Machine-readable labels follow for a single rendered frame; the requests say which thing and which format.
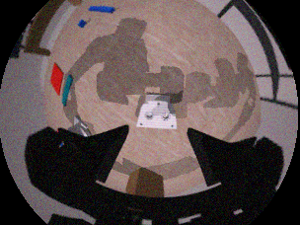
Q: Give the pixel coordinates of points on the small blue block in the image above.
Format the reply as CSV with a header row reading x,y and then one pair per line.
x,y
81,24

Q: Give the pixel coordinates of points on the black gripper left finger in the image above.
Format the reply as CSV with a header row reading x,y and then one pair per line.
x,y
99,151

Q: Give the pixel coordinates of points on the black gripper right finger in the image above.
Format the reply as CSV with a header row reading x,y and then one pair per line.
x,y
214,156

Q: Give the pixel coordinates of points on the red flat rectangular plate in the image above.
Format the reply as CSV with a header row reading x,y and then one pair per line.
x,y
56,79

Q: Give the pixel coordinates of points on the blue flat bar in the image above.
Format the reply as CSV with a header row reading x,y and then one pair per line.
x,y
104,9

